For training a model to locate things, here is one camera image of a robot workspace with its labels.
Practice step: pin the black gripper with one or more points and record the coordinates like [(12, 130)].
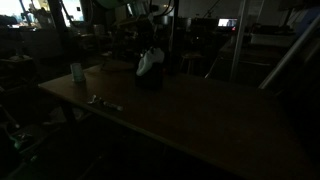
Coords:
[(141, 35)]

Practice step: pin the white waffle towel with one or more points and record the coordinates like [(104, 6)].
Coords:
[(150, 61)]

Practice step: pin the black mesh basket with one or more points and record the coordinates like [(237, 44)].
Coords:
[(149, 81)]

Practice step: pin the round wooden stool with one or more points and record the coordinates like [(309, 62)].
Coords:
[(190, 59)]

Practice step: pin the white cup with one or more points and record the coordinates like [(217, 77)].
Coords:
[(77, 72)]

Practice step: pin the small metal object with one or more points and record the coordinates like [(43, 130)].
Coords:
[(112, 106)]

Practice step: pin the clear plastic object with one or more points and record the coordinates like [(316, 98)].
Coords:
[(93, 99)]

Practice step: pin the lit computer monitor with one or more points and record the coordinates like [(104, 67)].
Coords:
[(227, 22)]

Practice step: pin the upright metal pole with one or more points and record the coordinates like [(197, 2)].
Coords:
[(238, 40)]

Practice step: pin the slanted metal bar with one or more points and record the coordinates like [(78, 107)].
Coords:
[(290, 53)]

